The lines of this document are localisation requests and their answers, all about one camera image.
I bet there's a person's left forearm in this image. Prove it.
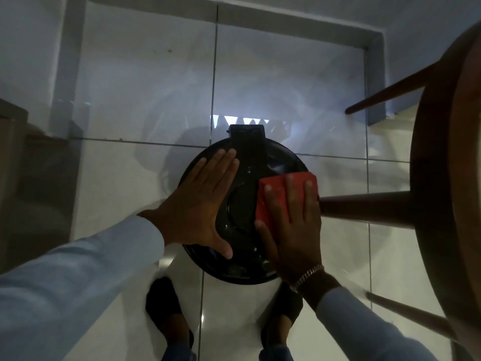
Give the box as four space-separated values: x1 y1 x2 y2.
0 215 166 361

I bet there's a person's left trouser leg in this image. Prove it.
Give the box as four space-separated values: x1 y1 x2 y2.
161 341 197 361

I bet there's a person's right hand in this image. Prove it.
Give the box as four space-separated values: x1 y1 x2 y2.
254 174 325 286

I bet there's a brown wooden stool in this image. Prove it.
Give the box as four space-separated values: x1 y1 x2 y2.
317 19 481 361

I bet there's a person's right trouser leg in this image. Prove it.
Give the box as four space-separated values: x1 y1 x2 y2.
259 345 294 361

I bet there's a person's black shoe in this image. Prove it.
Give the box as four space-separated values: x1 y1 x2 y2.
145 277 195 350
261 282 304 350

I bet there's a brown wooden cabinet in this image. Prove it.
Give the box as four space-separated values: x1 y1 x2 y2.
0 98 82 276

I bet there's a red cleaning cloth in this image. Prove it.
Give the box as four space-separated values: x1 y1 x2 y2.
255 171 319 232

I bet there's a silver chain bracelet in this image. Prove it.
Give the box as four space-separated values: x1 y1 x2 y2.
289 264 325 294

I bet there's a person's right black shoe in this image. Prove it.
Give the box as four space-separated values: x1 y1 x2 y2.
261 282 304 350

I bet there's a black round bin lid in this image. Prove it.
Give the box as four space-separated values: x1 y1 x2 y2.
177 124 321 286

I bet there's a person's left hand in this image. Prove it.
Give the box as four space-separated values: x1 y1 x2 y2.
139 148 241 260

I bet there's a person's trouser leg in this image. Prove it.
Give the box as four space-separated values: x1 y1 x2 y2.
161 341 197 361
259 345 294 361

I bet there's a person's right forearm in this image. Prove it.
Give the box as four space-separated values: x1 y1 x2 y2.
297 272 440 361

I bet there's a person's left black shoe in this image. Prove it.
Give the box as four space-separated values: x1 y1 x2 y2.
145 277 195 350

